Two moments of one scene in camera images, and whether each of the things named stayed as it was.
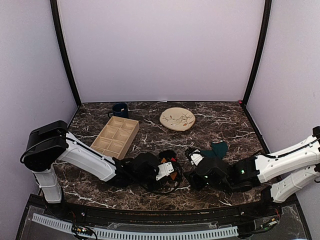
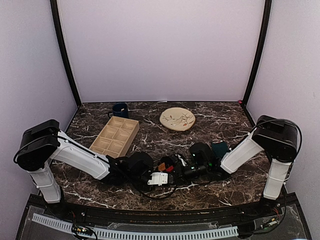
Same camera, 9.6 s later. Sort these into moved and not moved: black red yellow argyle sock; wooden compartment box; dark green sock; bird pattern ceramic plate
Moved: black red yellow argyle sock
Not moved: wooden compartment box; dark green sock; bird pattern ceramic plate
